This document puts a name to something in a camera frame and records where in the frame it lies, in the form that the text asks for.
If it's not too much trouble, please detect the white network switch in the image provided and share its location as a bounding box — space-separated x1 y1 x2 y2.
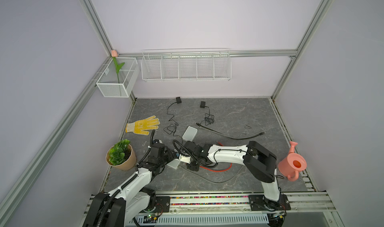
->
167 159 181 170
182 126 198 142

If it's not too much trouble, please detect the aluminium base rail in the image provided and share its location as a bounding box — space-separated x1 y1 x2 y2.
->
80 191 344 227

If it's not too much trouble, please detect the black ethernet cable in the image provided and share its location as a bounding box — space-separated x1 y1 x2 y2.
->
195 122 266 140

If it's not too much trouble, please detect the potted green plant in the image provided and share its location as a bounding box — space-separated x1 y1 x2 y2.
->
106 139 137 171

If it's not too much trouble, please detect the long white wire basket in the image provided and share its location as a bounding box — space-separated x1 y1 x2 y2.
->
141 48 232 82

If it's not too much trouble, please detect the pink watering can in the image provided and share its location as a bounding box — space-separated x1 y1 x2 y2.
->
278 141 307 182

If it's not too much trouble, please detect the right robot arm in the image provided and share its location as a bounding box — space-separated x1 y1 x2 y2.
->
174 141 291 212

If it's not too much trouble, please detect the small white mesh basket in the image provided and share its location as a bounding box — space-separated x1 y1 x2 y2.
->
96 57 140 98

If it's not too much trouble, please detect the grey ethernet cable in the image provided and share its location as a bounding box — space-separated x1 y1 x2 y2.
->
187 163 245 185

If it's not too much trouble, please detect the artificial pink tulip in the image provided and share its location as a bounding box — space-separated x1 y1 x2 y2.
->
111 50 125 83

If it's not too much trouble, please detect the black power adapter cable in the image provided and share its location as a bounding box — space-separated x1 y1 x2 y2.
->
199 100 216 126
162 96 184 141

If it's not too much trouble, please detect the red ethernet cable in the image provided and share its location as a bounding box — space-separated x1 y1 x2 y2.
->
199 141 233 173

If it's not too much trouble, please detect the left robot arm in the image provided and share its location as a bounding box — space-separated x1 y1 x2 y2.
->
83 130 176 227

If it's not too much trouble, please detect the yellow white work glove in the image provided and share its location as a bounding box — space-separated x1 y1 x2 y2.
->
125 116 160 136

